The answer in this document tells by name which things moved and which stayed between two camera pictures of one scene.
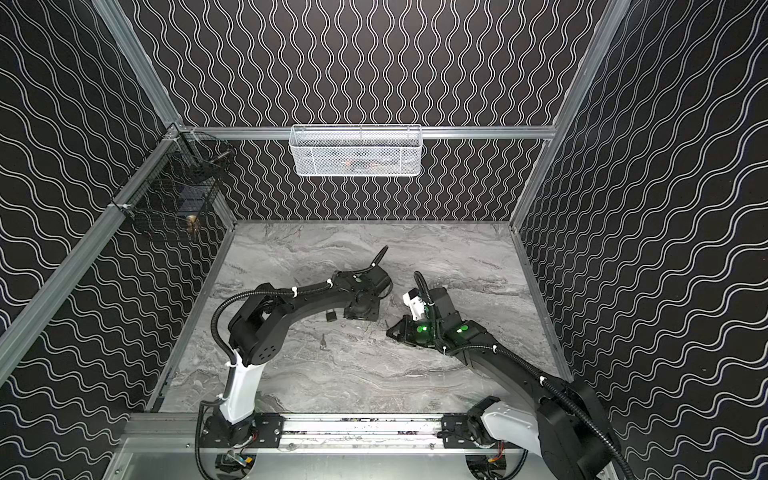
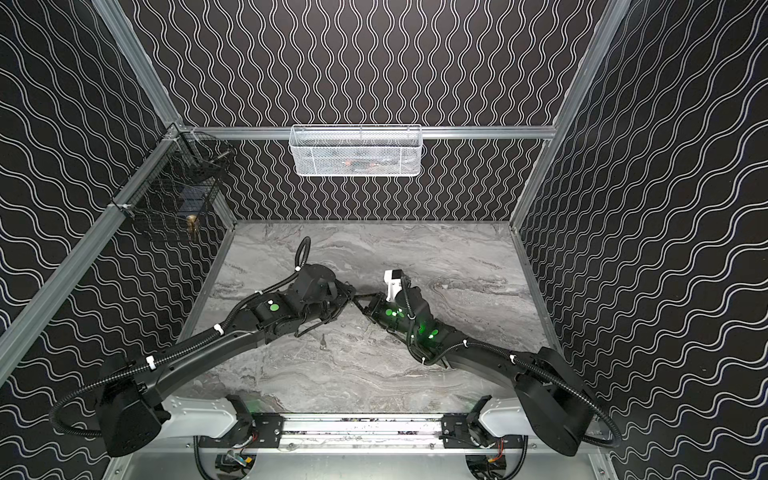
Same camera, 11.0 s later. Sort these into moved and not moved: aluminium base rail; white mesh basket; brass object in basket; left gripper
Moved: left gripper
Not moved: white mesh basket; brass object in basket; aluminium base rail
